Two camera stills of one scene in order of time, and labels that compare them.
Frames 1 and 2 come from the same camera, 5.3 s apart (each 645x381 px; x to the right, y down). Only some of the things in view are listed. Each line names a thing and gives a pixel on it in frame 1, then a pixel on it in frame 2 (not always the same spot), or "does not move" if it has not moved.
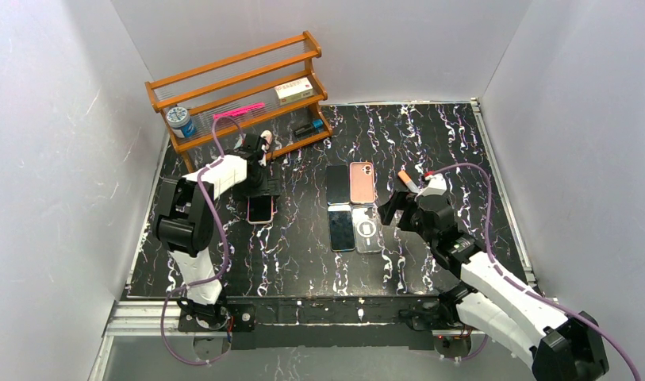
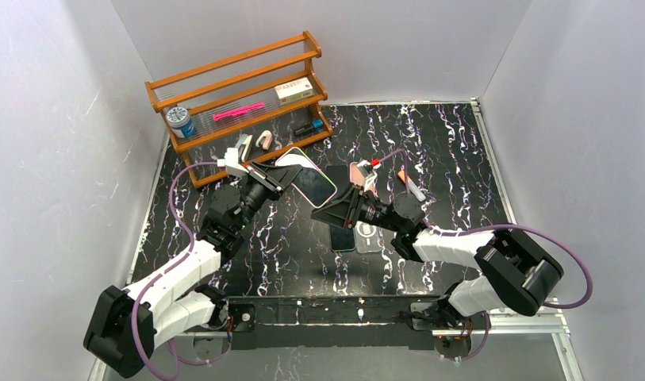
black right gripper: x=402 y=207 -> x=351 y=209
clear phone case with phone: x=367 y=233 does not move
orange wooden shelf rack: x=276 y=87 does not move
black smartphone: x=337 y=184 does not move
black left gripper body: x=259 y=184 -> x=266 y=178
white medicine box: x=294 y=90 does not move
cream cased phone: x=259 y=209 -> x=310 y=180
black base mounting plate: x=323 y=322 does not move
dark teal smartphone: x=341 y=228 does not move
